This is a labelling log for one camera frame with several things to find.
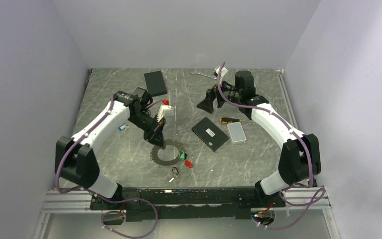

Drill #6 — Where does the black network switch with label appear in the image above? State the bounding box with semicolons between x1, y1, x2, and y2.
191;117;229;152

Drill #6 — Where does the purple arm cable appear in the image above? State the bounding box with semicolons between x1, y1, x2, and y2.
216;61;326;231
54;94;159;238

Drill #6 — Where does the green key tag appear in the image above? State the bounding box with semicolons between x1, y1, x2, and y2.
179;150;188;160

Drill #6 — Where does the silver wrench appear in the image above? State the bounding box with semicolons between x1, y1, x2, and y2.
190;69;216;80

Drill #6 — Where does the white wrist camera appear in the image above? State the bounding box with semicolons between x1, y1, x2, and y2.
213;65;228;85
157;99;175;122

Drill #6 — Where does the blue key tag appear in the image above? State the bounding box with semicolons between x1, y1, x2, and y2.
118;123;129;132

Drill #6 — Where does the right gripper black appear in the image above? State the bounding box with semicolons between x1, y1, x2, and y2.
197;77;242;114

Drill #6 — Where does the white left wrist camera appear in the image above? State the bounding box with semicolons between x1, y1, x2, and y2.
157;99;175;122

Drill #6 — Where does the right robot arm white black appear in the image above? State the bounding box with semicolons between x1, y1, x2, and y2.
197;67;321;207

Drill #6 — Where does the large metal keyring disc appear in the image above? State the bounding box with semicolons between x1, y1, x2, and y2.
150;139;186;166

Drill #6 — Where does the plain black box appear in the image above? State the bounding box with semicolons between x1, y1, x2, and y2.
144;71;168;97

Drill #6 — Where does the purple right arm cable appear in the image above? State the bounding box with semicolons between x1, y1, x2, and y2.
216;61;326;231

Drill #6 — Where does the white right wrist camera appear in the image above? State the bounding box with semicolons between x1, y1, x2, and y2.
213;65;228;85

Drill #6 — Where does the black key tag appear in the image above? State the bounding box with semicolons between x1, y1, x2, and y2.
172;167;179;178

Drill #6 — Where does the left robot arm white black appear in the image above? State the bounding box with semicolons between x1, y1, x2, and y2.
55;87;172;209

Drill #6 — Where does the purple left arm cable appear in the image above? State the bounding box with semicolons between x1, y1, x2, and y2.
54;94;159;238

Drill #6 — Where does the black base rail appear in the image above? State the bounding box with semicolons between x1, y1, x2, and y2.
90;186;285;222

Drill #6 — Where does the aluminium frame profile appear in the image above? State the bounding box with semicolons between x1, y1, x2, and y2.
42;187;330;213

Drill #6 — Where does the red key tag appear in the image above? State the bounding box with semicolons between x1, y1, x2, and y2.
184;160;193;168

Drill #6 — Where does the white small router box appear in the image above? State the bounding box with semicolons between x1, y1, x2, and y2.
227;122;247;143

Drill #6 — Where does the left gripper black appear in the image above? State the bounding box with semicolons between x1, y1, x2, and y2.
128;111;167;149

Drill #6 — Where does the yellow black screwdriver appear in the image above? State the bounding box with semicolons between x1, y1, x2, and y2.
220;117;254;124

